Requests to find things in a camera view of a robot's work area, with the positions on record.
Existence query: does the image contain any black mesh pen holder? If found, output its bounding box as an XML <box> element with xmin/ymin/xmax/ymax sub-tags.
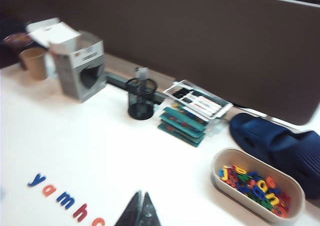
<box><xmin>124</xmin><ymin>77</ymin><xmax>158</xmax><ymax>120</ymax></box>

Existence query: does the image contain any navy blue foam slipper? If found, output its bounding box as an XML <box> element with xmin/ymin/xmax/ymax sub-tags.
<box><xmin>269</xmin><ymin>130</ymin><xmax>320</xmax><ymax>199</ymax></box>
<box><xmin>229</xmin><ymin>112</ymin><xmax>301</xmax><ymax>166</ymax></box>

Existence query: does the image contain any orange letter a magnet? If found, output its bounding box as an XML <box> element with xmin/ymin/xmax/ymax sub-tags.
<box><xmin>41</xmin><ymin>184</ymin><xmax>56</xmax><ymax>198</ymax></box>

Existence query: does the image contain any pile of coloured letter magnets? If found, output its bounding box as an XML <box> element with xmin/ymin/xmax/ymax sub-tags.
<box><xmin>219</xmin><ymin>164</ymin><xmax>292</xmax><ymax>218</ymax></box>

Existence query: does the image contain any red letter h magnet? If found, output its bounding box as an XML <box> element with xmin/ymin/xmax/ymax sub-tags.
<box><xmin>72</xmin><ymin>203</ymin><xmax>88</xmax><ymax>221</ymax></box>

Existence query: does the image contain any white capped marker pen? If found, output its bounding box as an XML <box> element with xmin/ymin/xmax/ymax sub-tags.
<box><xmin>139</xmin><ymin>67</ymin><xmax>149</xmax><ymax>91</ymax></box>
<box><xmin>134</xmin><ymin>67</ymin><xmax>143</xmax><ymax>91</ymax></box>

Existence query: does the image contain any beige desk cable cover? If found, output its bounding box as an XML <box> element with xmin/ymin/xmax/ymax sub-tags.
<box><xmin>103</xmin><ymin>53</ymin><xmax>181</xmax><ymax>105</ymax></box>

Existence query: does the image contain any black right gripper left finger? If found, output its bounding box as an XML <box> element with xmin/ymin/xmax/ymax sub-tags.
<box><xmin>113</xmin><ymin>190</ymin><xmax>143</xmax><ymax>226</ymax></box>

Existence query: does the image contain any brown fabric desk divider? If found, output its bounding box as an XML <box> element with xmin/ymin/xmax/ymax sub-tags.
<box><xmin>0</xmin><ymin>0</ymin><xmax>320</xmax><ymax>126</ymax></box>

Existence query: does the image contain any beige pulp oval tray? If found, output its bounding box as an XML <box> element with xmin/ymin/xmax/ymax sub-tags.
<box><xmin>211</xmin><ymin>147</ymin><xmax>306</xmax><ymax>223</ymax></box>

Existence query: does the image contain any white grey mask box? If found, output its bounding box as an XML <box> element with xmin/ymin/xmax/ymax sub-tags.
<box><xmin>26</xmin><ymin>18</ymin><xmax>107</xmax><ymax>103</ymax></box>

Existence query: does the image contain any white whiteboard marker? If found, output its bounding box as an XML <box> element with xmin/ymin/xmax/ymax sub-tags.
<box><xmin>182</xmin><ymin>97</ymin><xmax>217</xmax><ymax>118</ymax></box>
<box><xmin>178</xmin><ymin>90</ymin><xmax>223</xmax><ymax>110</ymax></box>

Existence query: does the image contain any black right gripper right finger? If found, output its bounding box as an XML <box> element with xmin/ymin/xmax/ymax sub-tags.
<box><xmin>141</xmin><ymin>191</ymin><xmax>162</xmax><ymax>226</ymax></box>

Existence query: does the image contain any teal letter magnet board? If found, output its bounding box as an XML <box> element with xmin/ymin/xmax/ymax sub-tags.
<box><xmin>157</xmin><ymin>125</ymin><xmax>202</xmax><ymax>148</ymax></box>
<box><xmin>157</xmin><ymin>120</ymin><xmax>206</xmax><ymax>139</ymax></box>
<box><xmin>163</xmin><ymin>105</ymin><xmax>210</xmax><ymax>126</ymax></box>
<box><xmin>159</xmin><ymin>112</ymin><xmax>208</xmax><ymax>133</ymax></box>

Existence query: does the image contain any blue letter m magnet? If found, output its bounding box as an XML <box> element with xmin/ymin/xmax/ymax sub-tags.
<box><xmin>56</xmin><ymin>193</ymin><xmax>76</xmax><ymax>209</ymax></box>

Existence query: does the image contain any brown paper cup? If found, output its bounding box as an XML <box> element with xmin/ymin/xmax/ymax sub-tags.
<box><xmin>19</xmin><ymin>47</ymin><xmax>49</xmax><ymax>81</ymax></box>

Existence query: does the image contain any blue letter y magnet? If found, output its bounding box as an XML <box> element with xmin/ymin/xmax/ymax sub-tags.
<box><xmin>27</xmin><ymin>174</ymin><xmax>47</xmax><ymax>188</ymax></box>

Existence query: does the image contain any clear plastic tray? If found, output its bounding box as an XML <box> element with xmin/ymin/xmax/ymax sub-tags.
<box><xmin>162</xmin><ymin>79</ymin><xmax>234</xmax><ymax>123</ymax></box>

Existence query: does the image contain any dark round container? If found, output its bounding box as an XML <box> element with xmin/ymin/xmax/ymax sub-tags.
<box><xmin>0</xmin><ymin>18</ymin><xmax>35</xmax><ymax>69</ymax></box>

